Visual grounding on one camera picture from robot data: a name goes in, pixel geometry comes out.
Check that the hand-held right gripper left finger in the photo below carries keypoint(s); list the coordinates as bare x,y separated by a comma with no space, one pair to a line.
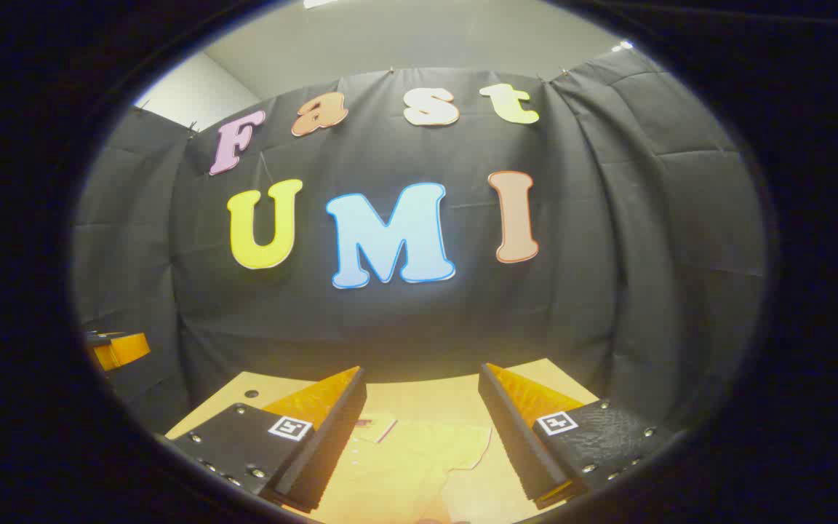
332,437

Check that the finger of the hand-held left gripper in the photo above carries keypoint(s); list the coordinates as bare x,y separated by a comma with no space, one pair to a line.
124,351

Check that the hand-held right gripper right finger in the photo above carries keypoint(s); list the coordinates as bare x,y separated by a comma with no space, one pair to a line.
513,437

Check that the orange T-shirt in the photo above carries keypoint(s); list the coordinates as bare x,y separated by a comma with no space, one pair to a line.
397,473

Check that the black backdrop cloth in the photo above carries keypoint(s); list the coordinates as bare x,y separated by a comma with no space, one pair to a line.
390,153

